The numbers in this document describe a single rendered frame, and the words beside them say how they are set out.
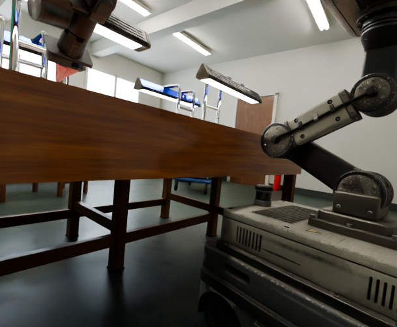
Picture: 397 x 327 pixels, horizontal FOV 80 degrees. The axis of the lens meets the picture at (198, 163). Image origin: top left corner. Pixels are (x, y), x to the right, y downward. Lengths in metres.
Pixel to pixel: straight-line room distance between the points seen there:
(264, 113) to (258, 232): 4.95
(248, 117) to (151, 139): 5.21
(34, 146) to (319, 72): 5.32
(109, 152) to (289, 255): 0.53
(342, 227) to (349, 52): 4.95
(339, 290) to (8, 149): 0.73
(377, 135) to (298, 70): 1.96
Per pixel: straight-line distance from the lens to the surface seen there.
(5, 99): 0.50
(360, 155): 5.12
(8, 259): 1.20
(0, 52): 1.26
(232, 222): 0.82
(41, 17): 0.62
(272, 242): 0.74
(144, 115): 0.60
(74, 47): 0.68
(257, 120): 5.65
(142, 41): 1.01
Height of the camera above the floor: 0.66
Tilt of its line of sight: 3 degrees down
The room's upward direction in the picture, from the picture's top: 6 degrees clockwise
